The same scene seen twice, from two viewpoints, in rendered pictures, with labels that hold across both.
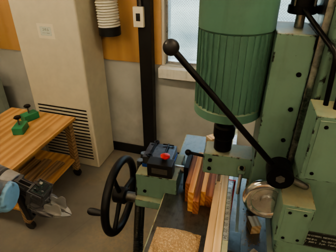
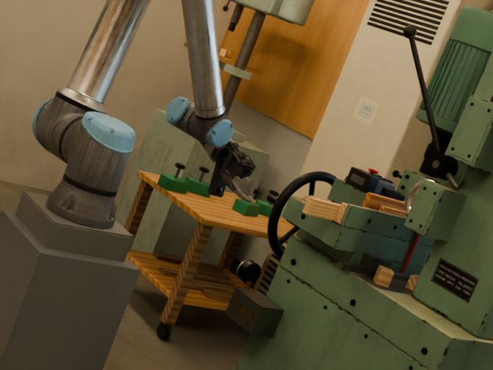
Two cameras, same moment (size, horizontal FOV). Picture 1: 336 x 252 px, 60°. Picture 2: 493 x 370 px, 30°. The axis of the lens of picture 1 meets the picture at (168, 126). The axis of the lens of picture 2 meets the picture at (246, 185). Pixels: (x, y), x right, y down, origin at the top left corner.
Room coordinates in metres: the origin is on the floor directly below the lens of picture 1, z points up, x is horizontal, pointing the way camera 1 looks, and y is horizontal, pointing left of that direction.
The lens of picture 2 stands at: (-1.51, -1.16, 1.25)
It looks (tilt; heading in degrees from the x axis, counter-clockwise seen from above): 9 degrees down; 34
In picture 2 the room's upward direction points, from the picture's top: 22 degrees clockwise
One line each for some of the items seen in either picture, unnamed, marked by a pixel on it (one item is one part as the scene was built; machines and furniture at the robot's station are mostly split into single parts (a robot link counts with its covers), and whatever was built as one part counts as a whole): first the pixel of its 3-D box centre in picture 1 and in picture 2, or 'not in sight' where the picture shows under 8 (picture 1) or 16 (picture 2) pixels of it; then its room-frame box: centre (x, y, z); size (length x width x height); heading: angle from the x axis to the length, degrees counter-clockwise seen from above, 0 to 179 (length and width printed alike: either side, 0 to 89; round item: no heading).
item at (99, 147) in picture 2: not in sight; (100, 150); (0.26, 0.55, 0.81); 0.17 x 0.15 x 0.18; 81
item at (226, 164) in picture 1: (227, 161); (425, 194); (0.70, -0.18, 1.03); 0.14 x 0.07 x 0.09; 76
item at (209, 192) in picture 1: (211, 184); not in sight; (0.71, -0.14, 0.92); 0.16 x 0.02 x 0.04; 166
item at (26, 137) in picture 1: (19, 158); (213, 251); (1.66, 1.05, 0.32); 0.66 x 0.57 x 0.64; 163
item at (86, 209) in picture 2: not in sight; (85, 197); (0.26, 0.53, 0.67); 0.19 x 0.19 x 0.10
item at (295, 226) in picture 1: (291, 212); (434, 210); (0.50, -0.30, 1.02); 0.09 x 0.07 x 0.12; 166
